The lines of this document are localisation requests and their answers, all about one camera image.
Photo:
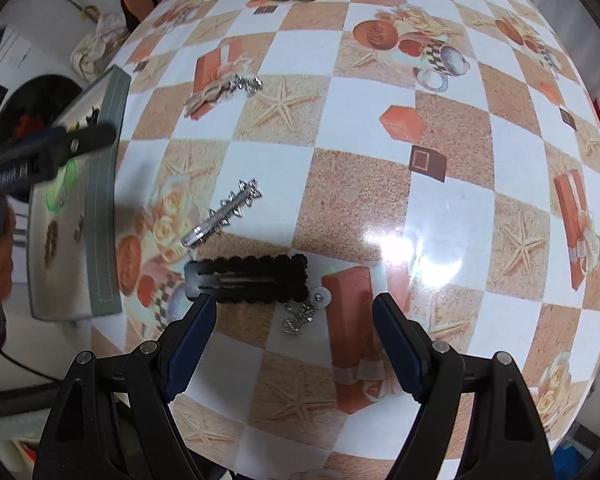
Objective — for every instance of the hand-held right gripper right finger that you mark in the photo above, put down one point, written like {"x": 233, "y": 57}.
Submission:
{"x": 400, "y": 350}

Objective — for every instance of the checkered printed tablecloth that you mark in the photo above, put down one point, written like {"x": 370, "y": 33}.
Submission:
{"x": 370, "y": 200}

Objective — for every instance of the silver rhinestone hair clip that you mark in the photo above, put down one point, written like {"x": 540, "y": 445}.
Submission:
{"x": 225, "y": 212}

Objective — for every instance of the brown slipper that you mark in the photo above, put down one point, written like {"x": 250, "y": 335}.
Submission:
{"x": 136, "y": 2}

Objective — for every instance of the cream cloth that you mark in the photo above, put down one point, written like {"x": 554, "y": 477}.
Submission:
{"x": 94, "y": 47}

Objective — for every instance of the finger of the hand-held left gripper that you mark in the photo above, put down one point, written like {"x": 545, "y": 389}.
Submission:
{"x": 82, "y": 142}

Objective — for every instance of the silver bow hair clip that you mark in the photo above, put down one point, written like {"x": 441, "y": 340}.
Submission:
{"x": 79, "y": 226}

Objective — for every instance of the black snap hair clip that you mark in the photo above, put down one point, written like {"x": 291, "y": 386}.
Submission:
{"x": 252, "y": 280}

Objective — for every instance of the grey shallow tray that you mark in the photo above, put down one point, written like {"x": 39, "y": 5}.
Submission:
{"x": 105, "y": 240}

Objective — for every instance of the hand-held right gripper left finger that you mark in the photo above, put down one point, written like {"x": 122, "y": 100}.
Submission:
{"x": 190, "y": 350}

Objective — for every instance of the green plastic bangle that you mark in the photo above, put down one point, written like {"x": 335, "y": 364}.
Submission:
{"x": 60, "y": 186}

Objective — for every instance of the white washing machine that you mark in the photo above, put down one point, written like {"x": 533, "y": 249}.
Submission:
{"x": 35, "y": 97}

